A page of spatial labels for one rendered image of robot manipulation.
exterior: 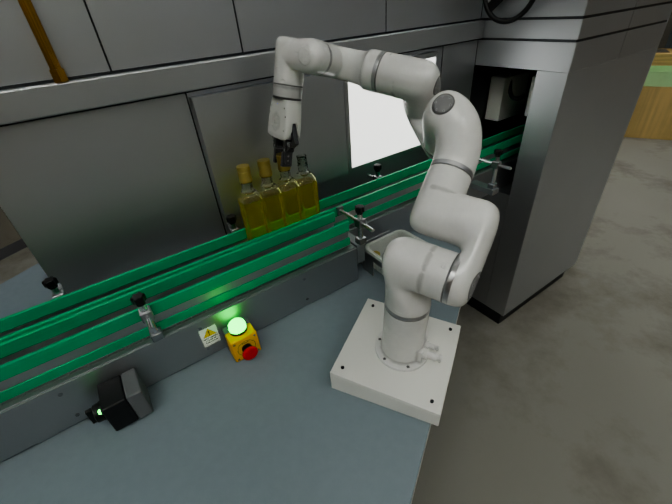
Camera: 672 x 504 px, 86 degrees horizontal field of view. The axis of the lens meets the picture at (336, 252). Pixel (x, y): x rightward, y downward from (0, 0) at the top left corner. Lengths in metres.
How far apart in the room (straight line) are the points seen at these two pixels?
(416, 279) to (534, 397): 1.34
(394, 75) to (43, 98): 0.74
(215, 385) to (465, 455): 1.07
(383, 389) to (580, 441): 1.17
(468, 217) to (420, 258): 0.11
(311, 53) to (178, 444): 0.89
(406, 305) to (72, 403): 0.75
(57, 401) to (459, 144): 0.97
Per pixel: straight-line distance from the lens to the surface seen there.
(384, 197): 1.26
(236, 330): 0.94
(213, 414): 0.93
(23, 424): 1.05
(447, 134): 0.74
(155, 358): 0.99
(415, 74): 0.83
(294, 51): 0.95
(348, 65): 1.00
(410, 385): 0.85
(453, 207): 0.67
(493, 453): 1.73
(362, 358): 0.88
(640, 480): 1.89
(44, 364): 0.97
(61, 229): 1.13
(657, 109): 5.35
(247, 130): 1.11
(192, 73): 1.05
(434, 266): 0.64
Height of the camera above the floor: 1.49
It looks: 35 degrees down
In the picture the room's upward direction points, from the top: 5 degrees counter-clockwise
